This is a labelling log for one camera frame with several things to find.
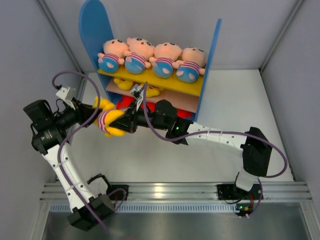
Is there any red shark plush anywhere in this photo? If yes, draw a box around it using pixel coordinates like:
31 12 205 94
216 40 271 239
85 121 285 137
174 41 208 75
146 102 156 112
116 95 136 110
177 109 193 119

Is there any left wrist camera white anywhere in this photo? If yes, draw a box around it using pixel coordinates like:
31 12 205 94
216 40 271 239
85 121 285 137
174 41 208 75
56 86 76 102

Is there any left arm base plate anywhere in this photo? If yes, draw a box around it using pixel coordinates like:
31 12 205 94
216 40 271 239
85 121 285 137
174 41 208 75
106 184 129 201

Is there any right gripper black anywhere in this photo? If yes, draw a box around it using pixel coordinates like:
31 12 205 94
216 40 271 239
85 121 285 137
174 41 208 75
110 100 170 135

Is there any boy doll far right shelf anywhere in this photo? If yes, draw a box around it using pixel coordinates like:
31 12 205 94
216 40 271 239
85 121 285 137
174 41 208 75
176 47 208 83

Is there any yellow duck plush on shelf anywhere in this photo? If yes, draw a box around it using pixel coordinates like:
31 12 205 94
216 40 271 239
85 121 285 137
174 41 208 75
113 77 134 91

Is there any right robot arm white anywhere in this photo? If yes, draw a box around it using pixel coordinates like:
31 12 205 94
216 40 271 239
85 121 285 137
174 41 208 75
110 100 272 199

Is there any boy doll far left shelf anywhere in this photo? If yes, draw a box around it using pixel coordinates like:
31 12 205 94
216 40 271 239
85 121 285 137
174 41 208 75
97 39 129 73

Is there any red shark plush under shelf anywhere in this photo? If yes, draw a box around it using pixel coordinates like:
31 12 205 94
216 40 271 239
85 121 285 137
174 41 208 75
116 95 136 110

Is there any yellow frog plush striped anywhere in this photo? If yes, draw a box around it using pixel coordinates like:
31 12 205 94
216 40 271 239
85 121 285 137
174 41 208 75
143 85 160 98

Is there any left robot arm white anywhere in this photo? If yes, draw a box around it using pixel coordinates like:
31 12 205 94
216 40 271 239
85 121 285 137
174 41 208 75
23 99 115 232

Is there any blue wooden toy shelf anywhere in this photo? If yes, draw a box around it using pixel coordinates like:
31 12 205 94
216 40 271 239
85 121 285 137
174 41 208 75
78 0 222 120

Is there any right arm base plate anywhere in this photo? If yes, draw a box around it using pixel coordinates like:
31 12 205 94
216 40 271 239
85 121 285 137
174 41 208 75
217 184 261 201

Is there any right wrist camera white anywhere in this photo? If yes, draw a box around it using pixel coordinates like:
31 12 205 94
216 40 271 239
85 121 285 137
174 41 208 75
130 84 144 108

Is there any aluminium rail frame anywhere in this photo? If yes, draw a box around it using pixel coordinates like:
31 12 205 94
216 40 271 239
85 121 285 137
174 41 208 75
39 181 313 213

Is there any boy doll striped shirt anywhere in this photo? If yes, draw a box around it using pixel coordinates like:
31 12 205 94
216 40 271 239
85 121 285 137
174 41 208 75
149 42 183 79

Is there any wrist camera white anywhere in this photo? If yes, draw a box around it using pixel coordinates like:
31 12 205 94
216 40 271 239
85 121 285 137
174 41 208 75
130 84 144 108
56 86 76 102

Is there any boy doll shelf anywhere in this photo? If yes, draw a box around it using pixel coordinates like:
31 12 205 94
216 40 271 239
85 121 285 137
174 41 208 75
97 39 129 73
176 47 208 83

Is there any boy doll black hair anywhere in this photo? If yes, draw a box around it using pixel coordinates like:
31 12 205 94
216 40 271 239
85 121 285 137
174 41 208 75
123 37 155 74

